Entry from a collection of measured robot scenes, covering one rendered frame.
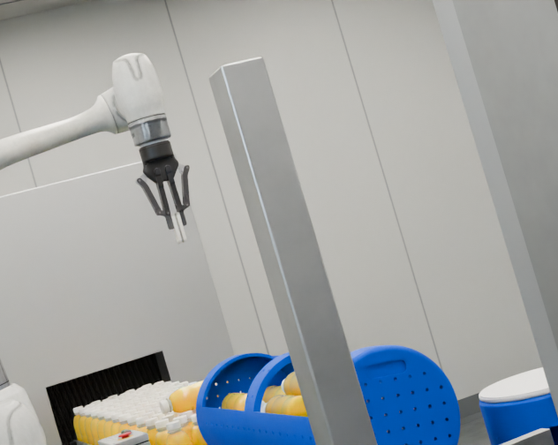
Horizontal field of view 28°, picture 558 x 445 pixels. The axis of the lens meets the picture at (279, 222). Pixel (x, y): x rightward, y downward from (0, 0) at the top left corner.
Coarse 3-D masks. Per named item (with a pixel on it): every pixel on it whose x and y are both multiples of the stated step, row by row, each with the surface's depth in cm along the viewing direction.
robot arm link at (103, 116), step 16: (112, 96) 263; (96, 112) 264; (112, 112) 263; (48, 128) 256; (64, 128) 259; (80, 128) 263; (96, 128) 265; (112, 128) 265; (128, 128) 267; (0, 144) 246; (16, 144) 247; (32, 144) 250; (48, 144) 255; (0, 160) 245; (16, 160) 248
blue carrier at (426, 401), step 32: (288, 352) 250; (352, 352) 211; (384, 352) 208; (416, 352) 210; (224, 384) 286; (256, 384) 243; (384, 384) 207; (416, 384) 209; (448, 384) 211; (224, 416) 259; (256, 416) 238; (288, 416) 219; (384, 416) 206; (416, 416) 208; (448, 416) 210
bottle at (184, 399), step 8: (192, 384) 316; (200, 384) 315; (176, 392) 313; (184, 392) 312; (192, 392) 313; (168, 400) 312; (176, 400) 311; (184, 400) 311; (192, 400) 312; (176, 408) 312; (184, 408) 312; (192, 408) 313
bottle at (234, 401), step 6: (228, 396) 278; (234, 396) 274; (240, 396) 269; (222, 402) 279; (228, 402) 275; (234, 402) 271; (240, 402) 267; (222, 408) 278; (228, 408) 274; (234, 408) 270; (240, 408) 266
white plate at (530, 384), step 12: (528, 372) 251; (540, 372) 247; (492, 384) 249; (504, 384) 244; (516, 384) 240; (528, 384) 236; (540, 384) 232; (480, 396) 239; (492, 396) 234; (504, 396) 230; (516, 396) 228; (528, 396) 227
